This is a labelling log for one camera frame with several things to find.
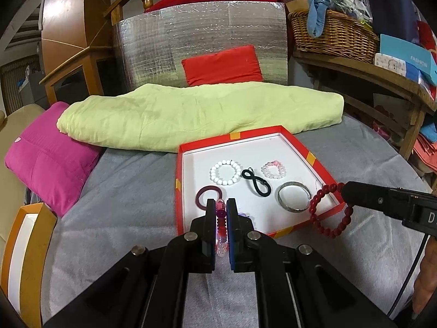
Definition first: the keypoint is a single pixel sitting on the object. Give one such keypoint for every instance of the magenta pillow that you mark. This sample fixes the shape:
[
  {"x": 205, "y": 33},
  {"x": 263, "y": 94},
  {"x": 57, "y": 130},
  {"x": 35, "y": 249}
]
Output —
[{"x": 44, "y": 157}]

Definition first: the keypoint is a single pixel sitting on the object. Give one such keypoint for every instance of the navy garment with orange collar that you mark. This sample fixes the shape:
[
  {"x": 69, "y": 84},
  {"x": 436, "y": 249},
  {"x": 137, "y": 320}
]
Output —
[{"x": 392, "y": 13}]

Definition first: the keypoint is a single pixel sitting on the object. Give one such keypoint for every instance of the wooden pillar cabinet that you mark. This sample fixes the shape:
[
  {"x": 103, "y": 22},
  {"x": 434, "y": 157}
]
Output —
[{"x": 68, "y": 13}]

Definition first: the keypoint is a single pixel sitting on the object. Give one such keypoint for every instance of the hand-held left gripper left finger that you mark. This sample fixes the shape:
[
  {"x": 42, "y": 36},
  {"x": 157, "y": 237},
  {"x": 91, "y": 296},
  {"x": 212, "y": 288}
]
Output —
[{"x": 210, "y": 225}]

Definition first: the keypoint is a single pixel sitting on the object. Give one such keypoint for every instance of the wooden shelf table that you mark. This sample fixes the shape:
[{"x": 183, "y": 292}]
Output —
[{"x": 358, "y": 68}]

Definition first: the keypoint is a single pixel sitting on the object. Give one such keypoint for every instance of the light blue flat box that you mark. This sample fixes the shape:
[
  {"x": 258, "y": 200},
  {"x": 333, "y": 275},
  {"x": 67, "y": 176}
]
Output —
[{"x": 399, "y": 49}]

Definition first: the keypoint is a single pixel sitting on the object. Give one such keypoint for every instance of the grey refrigerator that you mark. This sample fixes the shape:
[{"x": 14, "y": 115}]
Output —
[{"x": 30, "y": 87}]

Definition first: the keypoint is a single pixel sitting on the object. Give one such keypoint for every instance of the silver bangle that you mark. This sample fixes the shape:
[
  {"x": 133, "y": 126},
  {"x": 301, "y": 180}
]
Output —
[{"x": 280, "y": 201}]

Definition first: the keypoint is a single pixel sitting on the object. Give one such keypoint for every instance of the beige leather sofa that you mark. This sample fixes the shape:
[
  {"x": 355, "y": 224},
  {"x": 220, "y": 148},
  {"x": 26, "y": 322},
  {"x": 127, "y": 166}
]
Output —
[{"x": 13, "y": 123}]

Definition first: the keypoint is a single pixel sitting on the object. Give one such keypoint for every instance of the orange shallow cardboard box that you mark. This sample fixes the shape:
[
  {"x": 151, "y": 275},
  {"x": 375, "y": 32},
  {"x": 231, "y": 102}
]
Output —
[{"x": 37, "y": 246}]

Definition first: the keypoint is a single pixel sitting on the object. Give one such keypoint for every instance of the blue cloth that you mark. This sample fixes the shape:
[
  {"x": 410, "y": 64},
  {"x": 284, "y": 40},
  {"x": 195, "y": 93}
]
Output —
[{"x": 315, "y": 20}]

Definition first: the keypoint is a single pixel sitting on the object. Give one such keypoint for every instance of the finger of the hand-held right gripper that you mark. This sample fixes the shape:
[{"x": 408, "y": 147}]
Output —
[{"x": 365, "y": 194}]

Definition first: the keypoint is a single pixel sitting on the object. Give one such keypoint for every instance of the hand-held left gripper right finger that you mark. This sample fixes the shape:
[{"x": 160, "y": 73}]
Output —
[{"x": 233, "y": 232}]

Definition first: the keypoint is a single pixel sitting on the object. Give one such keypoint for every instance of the wicker basket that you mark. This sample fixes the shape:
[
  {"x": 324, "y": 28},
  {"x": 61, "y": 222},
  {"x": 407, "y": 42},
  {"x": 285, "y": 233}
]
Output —
[{"x": 334, "y": 41}]

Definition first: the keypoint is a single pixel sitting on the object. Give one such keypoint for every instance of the red shallow cardboard box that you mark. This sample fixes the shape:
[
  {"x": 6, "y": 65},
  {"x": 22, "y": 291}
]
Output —
[{"x": 239, "y": 150}]

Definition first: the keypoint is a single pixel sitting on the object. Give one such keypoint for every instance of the folded coral cloth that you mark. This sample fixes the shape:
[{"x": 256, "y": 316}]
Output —
[{"x": 426, "y": 153}]

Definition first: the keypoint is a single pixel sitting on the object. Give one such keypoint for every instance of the light green folded blanket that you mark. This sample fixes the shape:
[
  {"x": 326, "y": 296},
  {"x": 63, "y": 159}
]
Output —
[{"x": 187, "y": 116}]

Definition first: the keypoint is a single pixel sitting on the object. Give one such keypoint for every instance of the small red cushion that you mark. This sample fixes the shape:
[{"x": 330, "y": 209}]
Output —
[{"x": 222, "y": 65}]

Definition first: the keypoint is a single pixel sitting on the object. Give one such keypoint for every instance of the person's right hand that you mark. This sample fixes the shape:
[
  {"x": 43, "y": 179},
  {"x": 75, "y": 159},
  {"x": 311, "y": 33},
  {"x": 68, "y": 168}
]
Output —
[{"x": 426, "y": 287}]

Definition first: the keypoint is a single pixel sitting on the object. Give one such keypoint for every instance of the silver foil insulation board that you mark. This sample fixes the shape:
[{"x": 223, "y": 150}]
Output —
[{"x": 153, "y": 47}]

